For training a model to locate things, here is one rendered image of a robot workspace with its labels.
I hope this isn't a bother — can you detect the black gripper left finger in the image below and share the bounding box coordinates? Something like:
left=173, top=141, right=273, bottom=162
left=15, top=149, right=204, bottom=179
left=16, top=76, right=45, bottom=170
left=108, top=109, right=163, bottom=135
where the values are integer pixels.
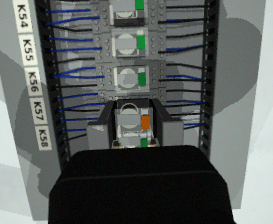
left=86, top=100, right=117, bottom=150

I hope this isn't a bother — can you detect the grey mounting plate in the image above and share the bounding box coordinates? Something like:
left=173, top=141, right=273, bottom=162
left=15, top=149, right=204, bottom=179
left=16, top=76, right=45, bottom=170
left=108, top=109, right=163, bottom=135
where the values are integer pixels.
left=50, top=0, right=204, bottom=156

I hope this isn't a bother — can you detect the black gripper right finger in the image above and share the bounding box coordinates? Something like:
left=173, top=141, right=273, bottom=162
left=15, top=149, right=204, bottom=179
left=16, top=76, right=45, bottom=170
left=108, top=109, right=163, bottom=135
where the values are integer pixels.
left=149, top=98, right=184, bottom=146

